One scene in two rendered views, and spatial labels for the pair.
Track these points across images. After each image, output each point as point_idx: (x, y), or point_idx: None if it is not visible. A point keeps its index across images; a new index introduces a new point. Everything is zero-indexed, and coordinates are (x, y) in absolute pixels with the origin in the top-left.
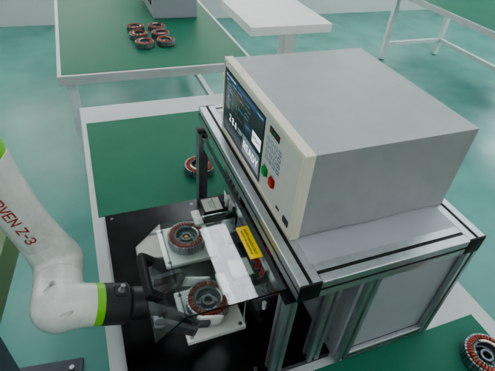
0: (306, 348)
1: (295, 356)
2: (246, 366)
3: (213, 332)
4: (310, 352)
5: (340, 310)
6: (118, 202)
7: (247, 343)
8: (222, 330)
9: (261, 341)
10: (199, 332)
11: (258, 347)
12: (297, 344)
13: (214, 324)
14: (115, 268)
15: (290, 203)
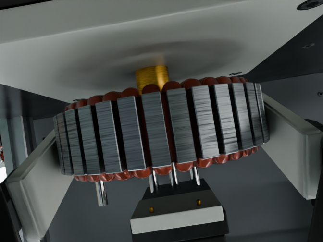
0: (16, 141)
1: (4, 115)
2: None
3: (33, 87)
4: (3, 152)
5: (53, 227)
6: None
7: (17, 96)
8: (48, 92)
9: (31, 101)
10: (21, 71)
11: (11, 102)
12: (33, 113)
13: (71, 83)
14: None
15: None
